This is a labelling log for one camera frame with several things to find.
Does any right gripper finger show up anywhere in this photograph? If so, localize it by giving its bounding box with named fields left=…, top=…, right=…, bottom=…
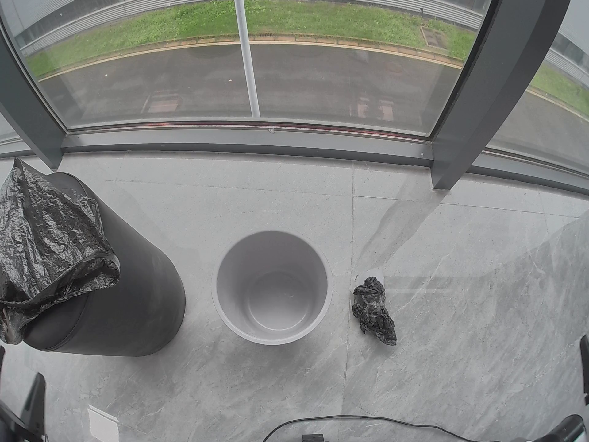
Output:
left=579, top=334, right=589, bottom=406
left=550, top=415, right=583, bottom=442

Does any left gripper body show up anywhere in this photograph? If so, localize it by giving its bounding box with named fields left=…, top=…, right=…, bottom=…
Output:
left=0, top=400, right=44, bottom=442

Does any black plastic bag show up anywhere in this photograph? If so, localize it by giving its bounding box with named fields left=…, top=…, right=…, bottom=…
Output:
left=0, top=157, right=121, bottom=345

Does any black plastic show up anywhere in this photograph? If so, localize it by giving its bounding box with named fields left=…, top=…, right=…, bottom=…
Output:
left=352, top=275, right=398, bottom=347

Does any white trash bin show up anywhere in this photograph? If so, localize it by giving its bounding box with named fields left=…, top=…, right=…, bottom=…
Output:
left=212, top=231, right=333, bottom=344

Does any dark grey round chair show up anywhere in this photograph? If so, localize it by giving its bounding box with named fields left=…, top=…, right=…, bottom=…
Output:
left=21, top=172, right=186, bottom=357

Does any window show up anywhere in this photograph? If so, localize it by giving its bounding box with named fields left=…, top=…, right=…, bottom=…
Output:
left=0, top=0, right=589, bottom=191

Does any black cable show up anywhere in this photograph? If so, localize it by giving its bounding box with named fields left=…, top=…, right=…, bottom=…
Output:
left=268, top=415, right=553, bottom=442

